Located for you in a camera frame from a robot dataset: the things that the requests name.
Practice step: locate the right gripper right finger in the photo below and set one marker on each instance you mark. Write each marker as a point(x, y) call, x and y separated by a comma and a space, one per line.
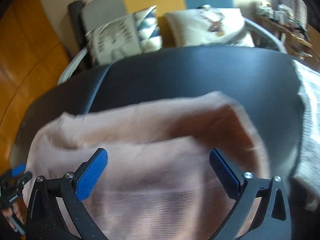
point(272, 220)

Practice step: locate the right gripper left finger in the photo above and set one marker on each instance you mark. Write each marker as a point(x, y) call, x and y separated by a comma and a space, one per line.
point(44, 218)

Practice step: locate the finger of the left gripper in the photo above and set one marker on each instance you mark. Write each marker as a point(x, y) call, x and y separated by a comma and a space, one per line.
point(17, 171)
point(22, 178)

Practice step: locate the pink knitted sweater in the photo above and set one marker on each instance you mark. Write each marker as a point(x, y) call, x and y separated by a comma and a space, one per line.
point(158, 183)

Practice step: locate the person left hand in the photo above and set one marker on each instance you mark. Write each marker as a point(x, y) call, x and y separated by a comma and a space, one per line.
point(14, 209)

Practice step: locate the cream knitted sweater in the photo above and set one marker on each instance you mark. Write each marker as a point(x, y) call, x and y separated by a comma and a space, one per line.
point(307, 172)

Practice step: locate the black rolled mat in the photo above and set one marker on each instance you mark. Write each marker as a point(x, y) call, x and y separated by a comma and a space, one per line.
point(74, 11)

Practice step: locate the tiger print cushion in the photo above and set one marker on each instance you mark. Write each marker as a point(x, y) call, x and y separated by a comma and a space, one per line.
point(127, 36)

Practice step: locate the wooden side table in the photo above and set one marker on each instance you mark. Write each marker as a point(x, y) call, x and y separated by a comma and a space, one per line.
point(293, 35)

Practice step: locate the grey yellow blue sofa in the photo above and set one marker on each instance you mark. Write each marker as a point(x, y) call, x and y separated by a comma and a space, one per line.
point(96, 12)

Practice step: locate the deer print cushion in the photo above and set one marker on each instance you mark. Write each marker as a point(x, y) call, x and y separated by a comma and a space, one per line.
point(209, 26)

